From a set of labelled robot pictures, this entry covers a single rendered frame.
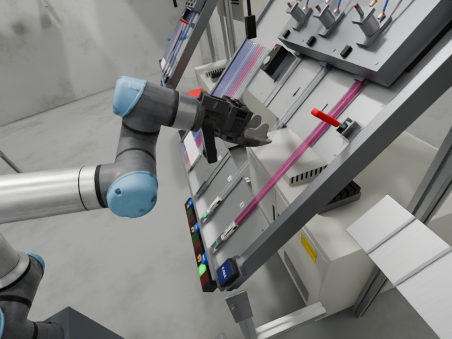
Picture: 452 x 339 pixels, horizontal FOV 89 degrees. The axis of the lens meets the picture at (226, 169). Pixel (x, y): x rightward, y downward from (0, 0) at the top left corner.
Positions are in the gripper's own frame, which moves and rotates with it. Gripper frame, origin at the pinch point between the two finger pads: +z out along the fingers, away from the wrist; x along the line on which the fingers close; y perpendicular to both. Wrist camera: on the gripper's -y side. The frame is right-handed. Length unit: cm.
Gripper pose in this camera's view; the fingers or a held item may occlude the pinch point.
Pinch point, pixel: (264, 140)
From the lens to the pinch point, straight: 60.3
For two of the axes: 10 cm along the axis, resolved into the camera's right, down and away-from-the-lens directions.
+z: 8.8, 1.4, 4.4
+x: -2.9, -5.9, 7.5
